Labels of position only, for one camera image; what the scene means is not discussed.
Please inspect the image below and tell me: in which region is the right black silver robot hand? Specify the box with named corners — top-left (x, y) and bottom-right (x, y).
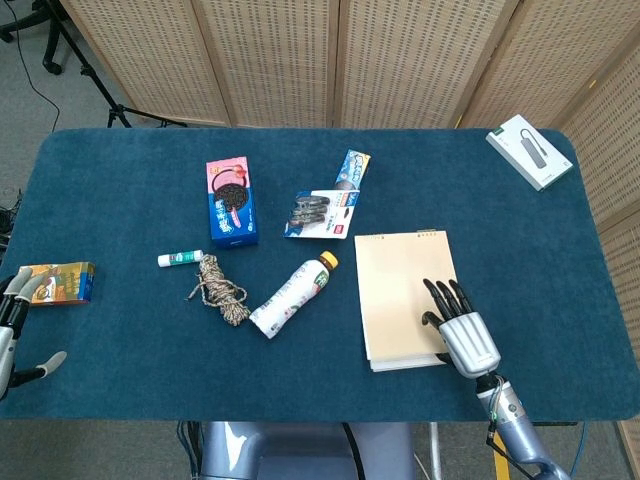
top-left (421, 278), bottom-right (502, 379)

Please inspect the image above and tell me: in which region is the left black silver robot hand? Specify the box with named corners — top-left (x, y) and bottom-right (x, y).
top-left (0, 273), bottom-right (68, 401)

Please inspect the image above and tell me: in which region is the beige notepad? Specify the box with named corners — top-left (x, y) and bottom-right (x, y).
top-left (354, 229), bottom-right (460, 374)

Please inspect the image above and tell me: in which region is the yellow blue small box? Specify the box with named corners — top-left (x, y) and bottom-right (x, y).
top-left (17, 261), bottom-right (96, 306)

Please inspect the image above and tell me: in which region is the blue felt table mat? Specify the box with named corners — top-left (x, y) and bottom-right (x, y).
top-left (0, 128), bottom-right (640, 424)

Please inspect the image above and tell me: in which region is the white label tea bottle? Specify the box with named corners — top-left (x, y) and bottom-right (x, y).
top-left (248, 250), bottom-right (340, 340)

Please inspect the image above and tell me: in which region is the white green glue stick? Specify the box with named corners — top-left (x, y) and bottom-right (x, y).
top-left (157, 249), bottom-right (204, 268)

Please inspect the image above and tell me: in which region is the black pens blister pack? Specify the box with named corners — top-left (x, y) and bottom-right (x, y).
top-left (282, 189), bottom-right (360, 241)

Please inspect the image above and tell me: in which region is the white USB hub box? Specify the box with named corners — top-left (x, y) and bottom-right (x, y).
top-left (485, 114), bottom-right (574, 193)

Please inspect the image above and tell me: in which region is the blue-grey robot torso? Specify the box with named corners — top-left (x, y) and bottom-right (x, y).
top-left (199, 421), bottom-right (419, 480)

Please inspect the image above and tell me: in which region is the light blue Oreo box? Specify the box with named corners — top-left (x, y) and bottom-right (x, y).
top-left (333, 148), bottom-right (372, 193)

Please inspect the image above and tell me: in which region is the pink blue Oreo box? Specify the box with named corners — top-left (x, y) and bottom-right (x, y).
top-left (205, 155), bottom-right (260, 249)

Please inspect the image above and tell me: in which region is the black tripod stand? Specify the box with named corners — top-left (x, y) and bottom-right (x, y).
top-left (39, 0), bottom-right (189, 130)

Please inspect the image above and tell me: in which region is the black office chair base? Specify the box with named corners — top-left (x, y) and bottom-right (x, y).
top-left (0, 0), bottom-right (66, 76)

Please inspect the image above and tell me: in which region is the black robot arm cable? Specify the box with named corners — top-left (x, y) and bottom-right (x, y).
top-left (484, 379), bottom-right (544, 480)

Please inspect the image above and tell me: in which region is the black cable cluster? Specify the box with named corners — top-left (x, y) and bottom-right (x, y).
top-left (0, 187), bottom-right (24, 251)

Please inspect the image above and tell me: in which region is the black cable bundle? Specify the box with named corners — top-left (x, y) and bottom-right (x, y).
top-left (177, 421), bottom-right (206, 480)

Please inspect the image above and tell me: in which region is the braided camouflage rope bundle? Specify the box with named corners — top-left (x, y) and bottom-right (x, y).
top-left (185, 253), bottom-right (251, 327)

